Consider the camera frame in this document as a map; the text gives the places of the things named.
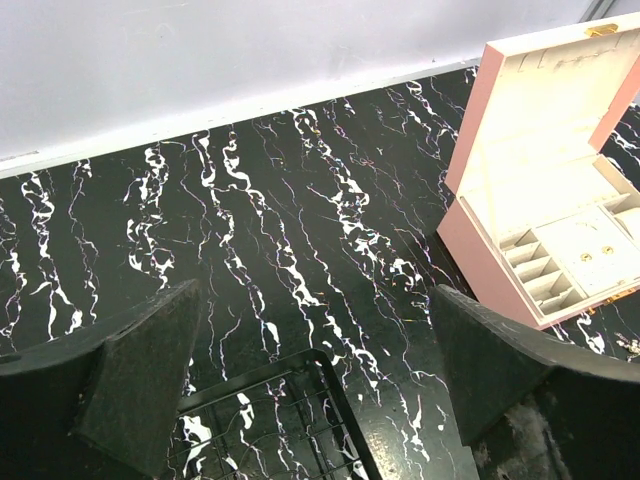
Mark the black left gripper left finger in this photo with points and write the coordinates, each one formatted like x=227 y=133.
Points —
x=101 y=402

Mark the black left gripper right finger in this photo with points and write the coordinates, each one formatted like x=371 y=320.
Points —
x=531 y=406

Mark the pink jewelry box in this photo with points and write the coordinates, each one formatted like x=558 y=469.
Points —
x=532 y=187

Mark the black wire dish rack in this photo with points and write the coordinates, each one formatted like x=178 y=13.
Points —
x=286 y=420

